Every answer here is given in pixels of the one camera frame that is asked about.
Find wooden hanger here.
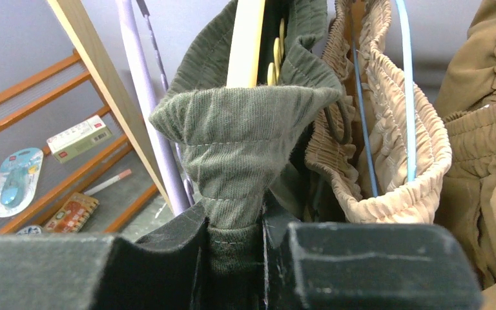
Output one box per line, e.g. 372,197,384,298
226,0,286,88

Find white blue packaged item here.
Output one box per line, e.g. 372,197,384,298
0,147,45,218

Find lilac plastic hanger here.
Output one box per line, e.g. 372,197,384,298
116,0,194,216

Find white pen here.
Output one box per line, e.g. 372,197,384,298
83,169,132,196

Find blue wire hanger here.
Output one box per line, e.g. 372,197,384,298
351,1,433,204

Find beige shorts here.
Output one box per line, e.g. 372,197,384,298
305,1,452,223

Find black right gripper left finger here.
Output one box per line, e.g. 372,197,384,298
0,206,208,309

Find white blue round jar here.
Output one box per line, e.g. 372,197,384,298
16,225,43,235

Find white red box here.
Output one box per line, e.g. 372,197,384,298
46,115,112,163

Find tan brown shorts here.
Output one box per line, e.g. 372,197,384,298
435,1,496,309

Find olive green shorts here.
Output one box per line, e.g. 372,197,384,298
149,1,344,276

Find orange wooden shelf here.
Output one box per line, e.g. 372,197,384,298
0,51,160,234

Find wooden clothes rack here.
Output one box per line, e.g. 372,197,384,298
48,0,172,209

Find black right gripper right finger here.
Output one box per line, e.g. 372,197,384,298
262,194,484,309

